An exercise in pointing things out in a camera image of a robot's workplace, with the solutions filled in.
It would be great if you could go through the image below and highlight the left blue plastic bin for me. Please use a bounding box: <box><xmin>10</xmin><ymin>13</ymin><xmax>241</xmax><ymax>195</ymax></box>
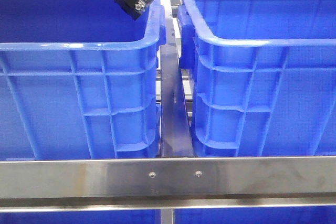
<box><xmin>1</xmin><ymin>0</ymin><xmax>166</xmax><ymax>161</ymax></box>

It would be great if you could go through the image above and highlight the blue plastic bin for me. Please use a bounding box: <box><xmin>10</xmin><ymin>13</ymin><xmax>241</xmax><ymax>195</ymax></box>
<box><xmin>178</xmin><ymin>0</ymin><xmax>335</xmax><ymax>157</ymax></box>
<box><xmin>1</xmin><ymin>0</ymin><xmax>166</xmax><ymax>161</ymax></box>

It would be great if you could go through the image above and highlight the right blue plastic bin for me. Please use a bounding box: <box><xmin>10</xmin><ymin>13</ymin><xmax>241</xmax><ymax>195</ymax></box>
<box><xmin>178</xmin><ymin>0</ymin><xmax>335</xmax><ymax>157</ymax></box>

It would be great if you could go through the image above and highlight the steel center divider bar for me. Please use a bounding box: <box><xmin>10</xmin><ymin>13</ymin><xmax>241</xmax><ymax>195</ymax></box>
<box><xmin>160</xmin><ymin>0</ymin><xmax>194</xmax><ymax>157</ymax></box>

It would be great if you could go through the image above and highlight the lower left blue bin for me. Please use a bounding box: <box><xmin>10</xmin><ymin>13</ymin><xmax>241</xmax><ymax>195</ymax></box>
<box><xmin>1</xmin><ymin>210</ymin><xmax>161</xmax><ymax>223</ymax></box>

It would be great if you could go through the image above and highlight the lower right blue bin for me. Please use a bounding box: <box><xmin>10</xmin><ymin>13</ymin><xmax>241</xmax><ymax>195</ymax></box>
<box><xmin>175</xmin><ymin>206</ymin><xmax>335</xmax><ymax>223</ymax></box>

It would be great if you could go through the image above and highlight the stainless steel front rail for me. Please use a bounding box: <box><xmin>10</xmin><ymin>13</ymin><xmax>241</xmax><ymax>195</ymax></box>
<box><xmin>1</xmin><ymin>156</ymin><xmax>335</xmax><ymax>212</ymax></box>

